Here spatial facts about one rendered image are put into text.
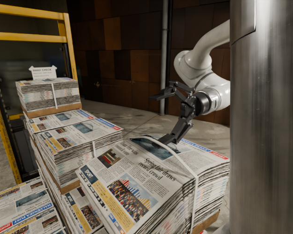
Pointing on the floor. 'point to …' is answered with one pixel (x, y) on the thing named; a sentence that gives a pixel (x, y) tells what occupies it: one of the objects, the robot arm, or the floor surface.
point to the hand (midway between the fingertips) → (156, 121)
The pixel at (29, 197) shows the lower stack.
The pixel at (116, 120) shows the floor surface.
